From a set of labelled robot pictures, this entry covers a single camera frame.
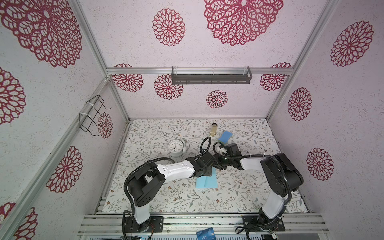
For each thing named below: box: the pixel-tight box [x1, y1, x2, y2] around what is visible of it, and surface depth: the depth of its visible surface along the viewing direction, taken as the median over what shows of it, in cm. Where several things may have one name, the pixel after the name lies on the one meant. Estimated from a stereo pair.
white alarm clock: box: [168, 139, 190, 158], surface depth 100 cm
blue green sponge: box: [218, 130, 234, 145], surface depth 112 cm
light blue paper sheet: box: [195, 166, 218, 189], surface depth 88 cm
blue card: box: [196, 227, 217, 240], surface depth 73 cm
